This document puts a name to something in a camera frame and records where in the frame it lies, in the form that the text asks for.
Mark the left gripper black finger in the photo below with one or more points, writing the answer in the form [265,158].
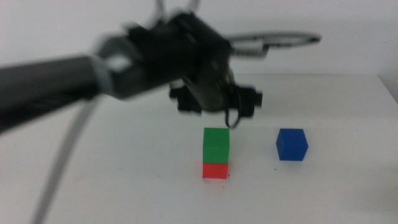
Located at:
[190,110]
[247,113]

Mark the green cube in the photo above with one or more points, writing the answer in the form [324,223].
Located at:
[216,146]

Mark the blue cube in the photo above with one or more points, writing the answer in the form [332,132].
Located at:
[291,145]

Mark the red cube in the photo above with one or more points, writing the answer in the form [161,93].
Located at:
[215,171]

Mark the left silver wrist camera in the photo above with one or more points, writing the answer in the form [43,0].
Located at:
[248,48]

